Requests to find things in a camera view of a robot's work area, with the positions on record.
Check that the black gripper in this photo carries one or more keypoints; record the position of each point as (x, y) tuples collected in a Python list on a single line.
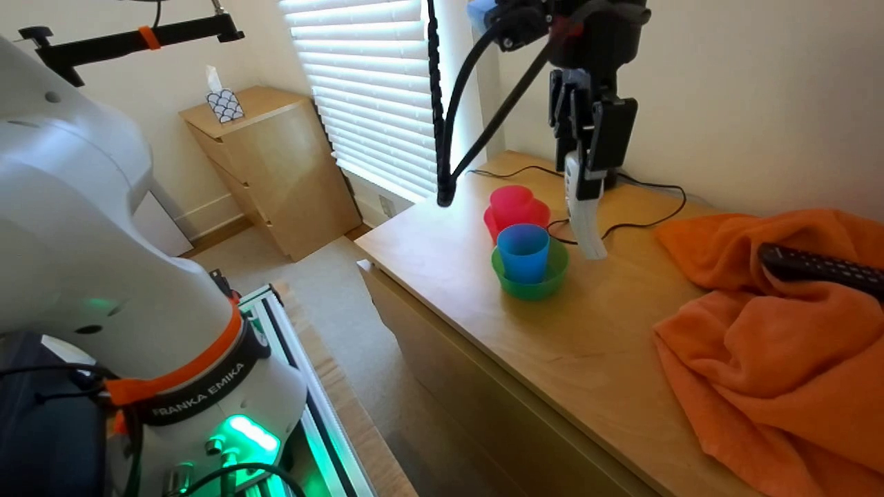
[(603, 36)]

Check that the white remote control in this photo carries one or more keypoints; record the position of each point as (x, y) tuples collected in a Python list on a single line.
[(589, 229)]

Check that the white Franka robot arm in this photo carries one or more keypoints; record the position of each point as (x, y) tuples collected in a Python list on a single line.
[(85, 238)]

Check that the red plastic cup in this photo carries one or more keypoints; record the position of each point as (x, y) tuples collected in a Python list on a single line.
[(513, 210)]

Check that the blue plastic cup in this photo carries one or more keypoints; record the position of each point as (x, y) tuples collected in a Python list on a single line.
[(522, 251)]

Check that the black remote control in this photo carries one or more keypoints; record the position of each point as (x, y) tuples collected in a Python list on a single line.
[(824, 269)]

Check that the green plastic bowl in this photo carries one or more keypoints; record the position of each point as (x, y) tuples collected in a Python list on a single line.
[(553, 280)]

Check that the white window blind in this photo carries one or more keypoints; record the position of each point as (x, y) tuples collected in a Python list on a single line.
[(368, 101)]

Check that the white table corner guard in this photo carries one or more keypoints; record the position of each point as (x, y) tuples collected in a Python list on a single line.
[(362, 267)]

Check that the light wooden cabinet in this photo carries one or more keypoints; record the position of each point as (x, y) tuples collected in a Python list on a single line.
[(285, 175)]

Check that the orange towel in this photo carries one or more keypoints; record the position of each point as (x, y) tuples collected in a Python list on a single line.
[(782, 377)]

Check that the patterned tissue box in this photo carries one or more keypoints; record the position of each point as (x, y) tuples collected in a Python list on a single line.
[(224, 104)]

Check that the dark blue bag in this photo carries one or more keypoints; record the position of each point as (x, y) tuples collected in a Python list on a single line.
[(46, 424)]

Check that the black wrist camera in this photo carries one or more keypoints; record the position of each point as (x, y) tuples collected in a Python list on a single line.
[(522, 21)]

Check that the aluminium frame rail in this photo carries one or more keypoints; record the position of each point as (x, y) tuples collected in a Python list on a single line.
[(314, 403)]

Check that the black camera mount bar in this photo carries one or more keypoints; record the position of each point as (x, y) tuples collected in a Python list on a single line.
[(101, 41)]

